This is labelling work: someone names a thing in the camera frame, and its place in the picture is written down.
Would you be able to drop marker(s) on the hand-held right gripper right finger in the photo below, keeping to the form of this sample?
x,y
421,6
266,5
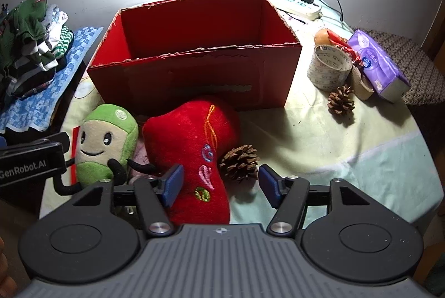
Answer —
x,y
269,185

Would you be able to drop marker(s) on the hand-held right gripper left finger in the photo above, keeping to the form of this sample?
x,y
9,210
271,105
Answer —
x,y
173,184

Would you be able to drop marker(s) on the red plush toy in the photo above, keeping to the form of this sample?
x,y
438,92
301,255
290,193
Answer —
x,y
194,145

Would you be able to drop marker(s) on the red gift box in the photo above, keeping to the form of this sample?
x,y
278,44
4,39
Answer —
x,y
75,141

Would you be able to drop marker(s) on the green plush toy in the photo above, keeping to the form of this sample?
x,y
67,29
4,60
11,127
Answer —
x,y
100,141

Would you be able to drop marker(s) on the red cardboard box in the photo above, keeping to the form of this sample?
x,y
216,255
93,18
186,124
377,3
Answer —
x,y
194,75

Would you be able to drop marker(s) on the light green cloth desktop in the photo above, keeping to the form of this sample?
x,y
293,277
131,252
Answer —
x,y
330,152

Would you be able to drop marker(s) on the brown pine cone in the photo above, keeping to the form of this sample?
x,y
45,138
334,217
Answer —
x,y
240,162
341,100

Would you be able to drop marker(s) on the blue patterned towel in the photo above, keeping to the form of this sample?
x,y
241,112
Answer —
x,y
52,89

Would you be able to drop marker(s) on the yellow rubber band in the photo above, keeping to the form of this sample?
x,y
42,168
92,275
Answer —
x,y
78,94

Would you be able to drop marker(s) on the pile of clothes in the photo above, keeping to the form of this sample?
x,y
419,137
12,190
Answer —
x,y
24,41

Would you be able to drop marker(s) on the printed tape roll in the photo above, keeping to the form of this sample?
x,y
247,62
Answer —
x,y
326,70

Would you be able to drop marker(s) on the brown paper roll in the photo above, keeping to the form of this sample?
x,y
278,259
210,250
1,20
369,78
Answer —
x,y
361,84

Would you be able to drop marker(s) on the orange fruit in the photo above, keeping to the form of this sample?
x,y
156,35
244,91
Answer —
x,y
321,37

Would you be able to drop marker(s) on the red snack packet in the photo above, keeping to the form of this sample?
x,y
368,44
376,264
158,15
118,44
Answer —
x,y
344,44

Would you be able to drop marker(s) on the purple tissue pack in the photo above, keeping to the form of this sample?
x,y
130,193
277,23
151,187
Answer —
x,y
379,68

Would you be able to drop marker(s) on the white power strip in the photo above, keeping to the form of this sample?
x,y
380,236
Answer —
x,y
299,6

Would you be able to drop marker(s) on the brown patterned chair cushion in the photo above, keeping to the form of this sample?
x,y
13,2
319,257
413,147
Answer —
x,y
417,61

